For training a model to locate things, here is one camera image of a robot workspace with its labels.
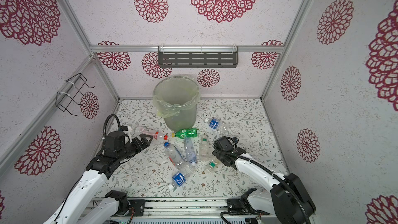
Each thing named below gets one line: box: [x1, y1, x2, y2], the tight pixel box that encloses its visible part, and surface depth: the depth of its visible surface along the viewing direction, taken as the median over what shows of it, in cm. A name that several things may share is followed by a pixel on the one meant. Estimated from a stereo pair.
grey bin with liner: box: [152, 75, 200, 133], surface depth 95 cm
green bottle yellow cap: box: [171, 128, 198, 139], surface depth 99 cm
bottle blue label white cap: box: [167, 165, 196, 191], surface depth 79 cm
